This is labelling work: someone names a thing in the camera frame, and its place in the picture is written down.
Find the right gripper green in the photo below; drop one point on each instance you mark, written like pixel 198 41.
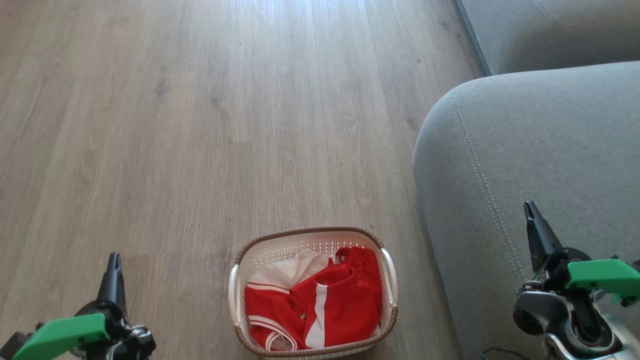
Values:
pixel 600 277

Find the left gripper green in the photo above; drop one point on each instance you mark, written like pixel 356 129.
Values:
pixel 65 335

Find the red basketball jersey white lining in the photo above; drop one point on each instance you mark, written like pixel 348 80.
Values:
pixel 267 305

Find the red shorts with white stripe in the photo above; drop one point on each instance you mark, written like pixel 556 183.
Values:
pixel 350 300

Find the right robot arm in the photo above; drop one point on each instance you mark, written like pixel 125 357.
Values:
pixel 540 310

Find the grey fabric sofa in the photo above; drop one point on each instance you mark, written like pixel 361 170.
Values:
pixel 525 150

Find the white plastic laundry basket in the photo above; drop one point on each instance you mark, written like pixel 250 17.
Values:
pixel 280 250

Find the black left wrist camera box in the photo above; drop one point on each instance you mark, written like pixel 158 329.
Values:
pixel 9 345

